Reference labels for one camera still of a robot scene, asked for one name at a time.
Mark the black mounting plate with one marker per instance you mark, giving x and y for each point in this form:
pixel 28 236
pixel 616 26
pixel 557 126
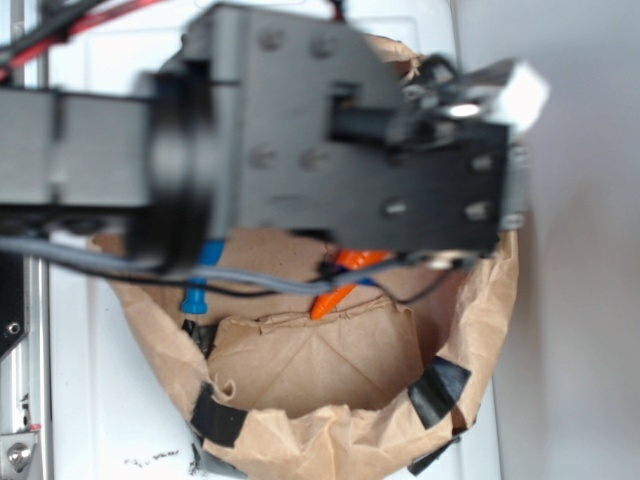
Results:
pixel 12 302

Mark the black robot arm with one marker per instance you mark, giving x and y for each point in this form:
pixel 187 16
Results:
pixel 140 164

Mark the white plastic tray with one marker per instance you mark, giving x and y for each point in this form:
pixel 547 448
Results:
pixel 110 417

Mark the brown paper bag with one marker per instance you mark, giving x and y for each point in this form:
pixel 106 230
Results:
pixel 370 389

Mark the aluminium frame rail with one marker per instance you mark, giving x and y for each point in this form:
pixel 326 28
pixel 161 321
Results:
pixel 26 424

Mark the orange toy carrot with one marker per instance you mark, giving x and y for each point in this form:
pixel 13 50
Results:
pixel 346 260

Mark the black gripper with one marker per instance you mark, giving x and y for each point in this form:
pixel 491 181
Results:
pixel 314 134

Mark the blue toy bottle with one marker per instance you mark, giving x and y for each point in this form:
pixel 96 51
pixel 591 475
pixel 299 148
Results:
pixel 194 302

